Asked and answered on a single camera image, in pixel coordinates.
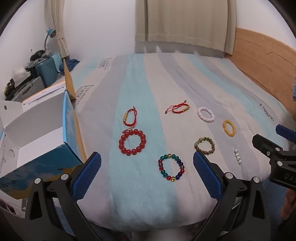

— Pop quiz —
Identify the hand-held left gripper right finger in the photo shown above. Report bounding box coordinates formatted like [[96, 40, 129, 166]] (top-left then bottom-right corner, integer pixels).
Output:
[[193, 151, 271, 241]]

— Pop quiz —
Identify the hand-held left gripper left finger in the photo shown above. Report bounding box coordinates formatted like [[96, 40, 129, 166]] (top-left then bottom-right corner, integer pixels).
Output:
[[24, 152, 102, 241]]

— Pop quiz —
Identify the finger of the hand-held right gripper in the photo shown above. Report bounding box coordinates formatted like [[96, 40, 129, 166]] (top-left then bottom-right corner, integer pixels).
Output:
[[276, 124, 296, 141], [252, 134, 287, 160]]

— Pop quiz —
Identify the brown green bead bracelet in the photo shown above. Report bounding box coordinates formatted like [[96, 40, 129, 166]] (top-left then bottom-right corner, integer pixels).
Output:
[[194, 137, 215, 156]]

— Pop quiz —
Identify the yellow bead bracelet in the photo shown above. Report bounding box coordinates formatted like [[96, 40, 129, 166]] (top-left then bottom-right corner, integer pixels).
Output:
[[222, 120, 236, 137]]

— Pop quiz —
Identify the multicoloured glass bead bracelet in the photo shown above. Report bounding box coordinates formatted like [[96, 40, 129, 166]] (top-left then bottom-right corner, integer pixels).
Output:
[[158, 153, 185, 182]]

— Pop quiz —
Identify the red bead bracelet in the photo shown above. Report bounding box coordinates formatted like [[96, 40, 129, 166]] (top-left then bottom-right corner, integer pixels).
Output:
[[119, 129, 147, 156]]

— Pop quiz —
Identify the blue and yellow cardboard box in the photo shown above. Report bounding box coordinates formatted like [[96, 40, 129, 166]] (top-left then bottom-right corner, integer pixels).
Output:
[[0, 59, 86, 200]]

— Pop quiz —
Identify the pale pink bead bracelet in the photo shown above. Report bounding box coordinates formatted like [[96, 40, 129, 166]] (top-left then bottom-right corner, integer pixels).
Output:
[[197, 107, 214, 123]]

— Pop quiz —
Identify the red cord bracelet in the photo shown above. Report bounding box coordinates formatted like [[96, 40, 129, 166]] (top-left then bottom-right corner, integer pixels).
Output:
[[165, 100, 190, 114], [122, 107, 137, 127]]

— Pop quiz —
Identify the person's right hand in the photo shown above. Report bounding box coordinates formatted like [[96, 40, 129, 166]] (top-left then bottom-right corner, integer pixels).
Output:
[[280, 186, 296, 222]]

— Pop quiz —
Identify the wooden headboard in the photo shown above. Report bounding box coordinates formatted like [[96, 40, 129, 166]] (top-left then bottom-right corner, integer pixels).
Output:
[[225, 28, 296, 112]]

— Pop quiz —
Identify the striped bed sheet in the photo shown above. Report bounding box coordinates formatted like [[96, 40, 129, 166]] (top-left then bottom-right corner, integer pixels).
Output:
[[54, 52, 294, 232]]

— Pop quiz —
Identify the grey suitcase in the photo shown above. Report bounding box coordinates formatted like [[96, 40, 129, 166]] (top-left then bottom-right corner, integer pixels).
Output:
[[4, 76, 46, 102]]

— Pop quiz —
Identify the dark blue cloth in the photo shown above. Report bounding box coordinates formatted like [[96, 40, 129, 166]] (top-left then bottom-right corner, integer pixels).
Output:
[[59, 59, 80, 73]]

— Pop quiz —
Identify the beige side curtain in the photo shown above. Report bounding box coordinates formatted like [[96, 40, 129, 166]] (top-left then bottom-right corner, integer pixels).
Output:
[[50, 0, 70, 60]]

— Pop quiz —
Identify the beige window curtain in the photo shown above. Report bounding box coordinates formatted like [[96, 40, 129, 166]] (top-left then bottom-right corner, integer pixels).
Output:
[[135, 0, 237, 55]]

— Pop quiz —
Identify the blue desk lamp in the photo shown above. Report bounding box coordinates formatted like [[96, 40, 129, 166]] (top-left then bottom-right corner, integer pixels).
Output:
[[43, 28, 56, 53]]

